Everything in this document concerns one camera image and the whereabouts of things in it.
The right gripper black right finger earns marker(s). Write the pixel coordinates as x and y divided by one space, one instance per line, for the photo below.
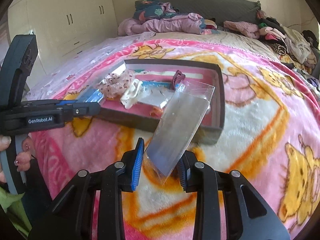
247 214

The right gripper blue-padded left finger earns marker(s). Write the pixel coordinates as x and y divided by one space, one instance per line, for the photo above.
70 216

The blue packet of hairpins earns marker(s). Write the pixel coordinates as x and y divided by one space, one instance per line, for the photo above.
90 94

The cream plastic claw clip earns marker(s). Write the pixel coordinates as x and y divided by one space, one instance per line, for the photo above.
130 96

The clear plastic bag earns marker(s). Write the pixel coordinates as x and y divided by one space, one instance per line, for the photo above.
180 127

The bag of yellow hair ties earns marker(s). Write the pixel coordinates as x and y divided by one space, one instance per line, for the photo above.
156 112

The left hand painted nails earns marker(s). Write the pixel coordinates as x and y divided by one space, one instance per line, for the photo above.
23 159

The light grey printed sheet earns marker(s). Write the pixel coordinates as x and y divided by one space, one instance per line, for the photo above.
80 64

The pink cartoon bear blanket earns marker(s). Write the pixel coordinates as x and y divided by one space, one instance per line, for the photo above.
270 134

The shallow cardboard box tray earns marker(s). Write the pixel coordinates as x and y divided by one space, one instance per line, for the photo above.
202 135

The pink children's book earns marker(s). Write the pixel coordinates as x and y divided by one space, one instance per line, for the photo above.
157 93

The dark floral pillow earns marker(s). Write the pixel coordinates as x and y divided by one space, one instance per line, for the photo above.
153 10

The pile of mixed clothes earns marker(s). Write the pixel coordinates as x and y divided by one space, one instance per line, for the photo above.
302 48

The beige quilted bedspread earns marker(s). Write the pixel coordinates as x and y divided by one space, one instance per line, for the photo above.
232 40

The folded pink sweater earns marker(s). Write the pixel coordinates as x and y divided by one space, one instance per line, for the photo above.
245 28

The pink quilted jacket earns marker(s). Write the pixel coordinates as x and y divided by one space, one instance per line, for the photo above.
191 23

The dark grey headboard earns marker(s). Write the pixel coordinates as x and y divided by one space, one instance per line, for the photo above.
219 10

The cream wardrobe with handles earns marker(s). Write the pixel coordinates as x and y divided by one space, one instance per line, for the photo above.
63 29

